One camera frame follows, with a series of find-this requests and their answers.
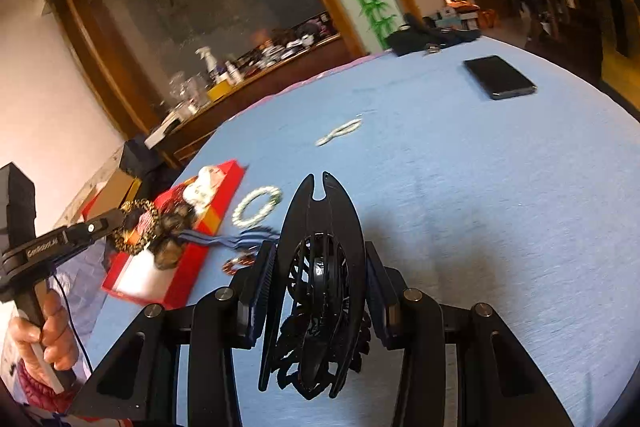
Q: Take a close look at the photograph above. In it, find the leopard print scrunchie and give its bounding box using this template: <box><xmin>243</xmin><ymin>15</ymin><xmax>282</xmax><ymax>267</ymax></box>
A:
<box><xmin>112</xmin><ymin>199</ymin><xmax>160</xmax><ymax>256</ymax></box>

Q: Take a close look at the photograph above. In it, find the blue striped headband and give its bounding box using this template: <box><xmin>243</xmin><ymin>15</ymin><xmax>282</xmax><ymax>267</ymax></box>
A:
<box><xmin>177</xmin><ymin>227</ymin><xmax>280</xmax><ymax>251</ymax></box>

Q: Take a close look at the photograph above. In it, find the white pearl bracelet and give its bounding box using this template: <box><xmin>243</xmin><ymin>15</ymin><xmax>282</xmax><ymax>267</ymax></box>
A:
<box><xmin>231</xmin><ymin>184</ymin><xmax>284</xmax><ymax>230</ymax></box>

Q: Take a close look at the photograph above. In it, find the red jewelry tray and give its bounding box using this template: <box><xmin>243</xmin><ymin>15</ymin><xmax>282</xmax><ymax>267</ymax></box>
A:
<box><xmin>102</xmin><ymin>159</ymin><xmax>245</xmax><ymax>310</ymax></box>

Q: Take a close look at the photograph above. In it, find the left hand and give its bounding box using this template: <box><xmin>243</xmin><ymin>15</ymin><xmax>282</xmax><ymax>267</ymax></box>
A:
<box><xmin>9</xmin><ymin>289</ymin><xmax>79</xmax><ymax>389</ymax></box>

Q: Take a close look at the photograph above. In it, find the brown cardboard box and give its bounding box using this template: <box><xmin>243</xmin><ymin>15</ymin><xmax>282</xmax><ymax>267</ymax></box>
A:
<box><xmin>82</xmin><ymin>168</ymin><xmax>142</xmax><ymax>221</ymax></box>

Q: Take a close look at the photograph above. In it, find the dark organza scrunchie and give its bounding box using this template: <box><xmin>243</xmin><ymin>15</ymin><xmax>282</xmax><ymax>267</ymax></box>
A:
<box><xmin>148</xmin><ymin>220</ymin><xmax>196</xmax><ymax>271</ymax></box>

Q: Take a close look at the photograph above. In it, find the white polka dot scrunchie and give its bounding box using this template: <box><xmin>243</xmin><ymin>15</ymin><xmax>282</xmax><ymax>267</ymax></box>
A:
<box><xmin>182</xmin><ymin>166</ymin><xmax>226</xmax><ymax>215</ymax></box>

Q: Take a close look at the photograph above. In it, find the wooden counter shelf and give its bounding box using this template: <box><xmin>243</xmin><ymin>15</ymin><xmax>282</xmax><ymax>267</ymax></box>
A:
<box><xmin>155</xmin><ymin>36</ymin><xmax>357</xmax><ymax>167</ymax></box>

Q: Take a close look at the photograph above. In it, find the blue bed sheet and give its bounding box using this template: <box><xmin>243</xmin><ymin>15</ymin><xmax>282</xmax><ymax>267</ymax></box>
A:
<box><xmin>84</xmin><ymin>34</ymin><xmax>640</xmax><ymax>427</ymax></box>

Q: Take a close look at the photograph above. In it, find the white spray bottle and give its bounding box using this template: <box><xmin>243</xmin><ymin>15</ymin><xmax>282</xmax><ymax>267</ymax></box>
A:
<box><xmin>195</xmin><ymin>46</ymin><xmax>218</xmax><ymax>83</ymax></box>

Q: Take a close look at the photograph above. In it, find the black smartphone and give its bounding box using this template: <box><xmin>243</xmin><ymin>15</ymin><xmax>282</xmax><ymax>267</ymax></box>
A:
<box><xmin>463</xmin><ymin>55</ymin><xmax>537</xmax><ymax>101</ymax></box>

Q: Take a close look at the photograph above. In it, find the black clothing pile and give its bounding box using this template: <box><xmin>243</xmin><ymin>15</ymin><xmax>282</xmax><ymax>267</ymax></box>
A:
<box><xmin>386</xmin><ymin>13</ymin><xmax>482</xmax><ymax>56</ymax></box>

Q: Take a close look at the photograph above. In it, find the red bead bracelet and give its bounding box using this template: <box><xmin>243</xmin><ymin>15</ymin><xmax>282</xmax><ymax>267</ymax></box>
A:
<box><xmin>221</xmin><ymin>252</ymin><xmax>257</xmax><ymax>277</ymax></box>

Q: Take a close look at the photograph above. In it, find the small white bead bracelet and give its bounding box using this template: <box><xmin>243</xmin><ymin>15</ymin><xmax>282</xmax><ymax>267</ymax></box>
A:
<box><xmin>314</xmin><ymin>117</ymin><xmax>364</xmax><ymax>148</ymax></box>

